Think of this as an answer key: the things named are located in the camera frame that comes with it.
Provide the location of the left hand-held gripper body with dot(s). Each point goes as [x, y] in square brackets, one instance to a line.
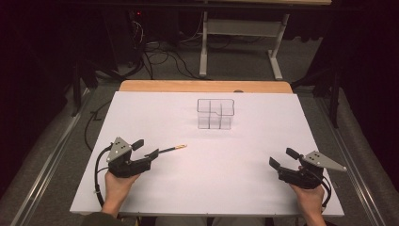
[120, 163]

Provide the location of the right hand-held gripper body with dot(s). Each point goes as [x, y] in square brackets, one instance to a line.
[301, 175]

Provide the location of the thin wooden stick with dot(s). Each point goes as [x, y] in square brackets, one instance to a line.
[172, 148]

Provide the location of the clear acrylic organizer box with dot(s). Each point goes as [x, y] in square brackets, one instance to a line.
[215, 113]

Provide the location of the person's right hand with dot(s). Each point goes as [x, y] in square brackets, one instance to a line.
[310, 197]

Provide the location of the person's left hand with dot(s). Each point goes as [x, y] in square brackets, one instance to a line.
[117, 188]

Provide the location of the white table board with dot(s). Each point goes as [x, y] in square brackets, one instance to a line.
[213, 175]

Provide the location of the black stand legs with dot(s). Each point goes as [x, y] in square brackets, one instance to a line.
[334, 94]
[82, 81]

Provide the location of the black computer tower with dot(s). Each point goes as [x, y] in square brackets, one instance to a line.
[125, 34]

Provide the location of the aluminium floor rail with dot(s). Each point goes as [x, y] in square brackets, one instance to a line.
[50, 163]
[354, 175]

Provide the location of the white metal desk frame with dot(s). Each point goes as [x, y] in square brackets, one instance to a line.
[241, 27]

